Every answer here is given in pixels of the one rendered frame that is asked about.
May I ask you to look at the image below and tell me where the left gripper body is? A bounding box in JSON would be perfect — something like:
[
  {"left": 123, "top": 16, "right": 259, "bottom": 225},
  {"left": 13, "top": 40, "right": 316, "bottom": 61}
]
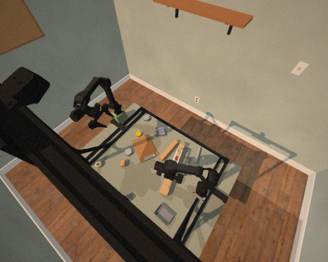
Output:
[{"left": 86, "top": 103, "right": 108, "bottom": 130}]

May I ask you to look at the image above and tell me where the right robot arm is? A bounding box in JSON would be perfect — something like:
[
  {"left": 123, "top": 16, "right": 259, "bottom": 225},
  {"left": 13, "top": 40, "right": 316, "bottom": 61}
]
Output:
[{"left": 154, "top": 159, "right": 219, "bottom": 197}]

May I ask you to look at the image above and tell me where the tan wooden beam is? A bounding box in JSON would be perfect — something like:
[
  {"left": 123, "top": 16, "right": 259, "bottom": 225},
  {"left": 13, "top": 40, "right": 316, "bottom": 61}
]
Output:
[{"left": 159, "top": 139, "right": 178, "bottom": 161}]

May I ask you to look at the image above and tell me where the orange flat board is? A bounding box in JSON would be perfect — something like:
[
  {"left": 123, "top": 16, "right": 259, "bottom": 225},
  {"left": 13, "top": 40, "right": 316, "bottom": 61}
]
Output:
[{"left": 132, "top": 135, "right": 159, "bottom": 163}]

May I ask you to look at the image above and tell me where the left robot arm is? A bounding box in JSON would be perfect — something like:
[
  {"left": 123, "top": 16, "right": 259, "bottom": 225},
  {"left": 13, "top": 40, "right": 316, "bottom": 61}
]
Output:
[{"left": 70, "top": 77, "right": 122, "bottom": 122}]

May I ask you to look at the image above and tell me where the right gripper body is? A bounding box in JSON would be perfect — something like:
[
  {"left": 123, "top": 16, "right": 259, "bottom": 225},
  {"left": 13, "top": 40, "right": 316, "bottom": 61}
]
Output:
[{"left": 156, "top": 170, "right": 184, "bottom": 184}]

